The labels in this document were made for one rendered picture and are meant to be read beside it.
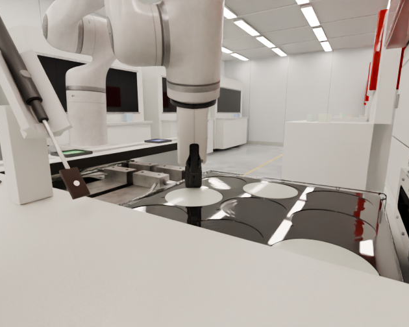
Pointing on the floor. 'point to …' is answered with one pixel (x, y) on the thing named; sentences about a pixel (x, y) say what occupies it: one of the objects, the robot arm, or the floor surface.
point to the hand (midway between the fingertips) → (193, 176)
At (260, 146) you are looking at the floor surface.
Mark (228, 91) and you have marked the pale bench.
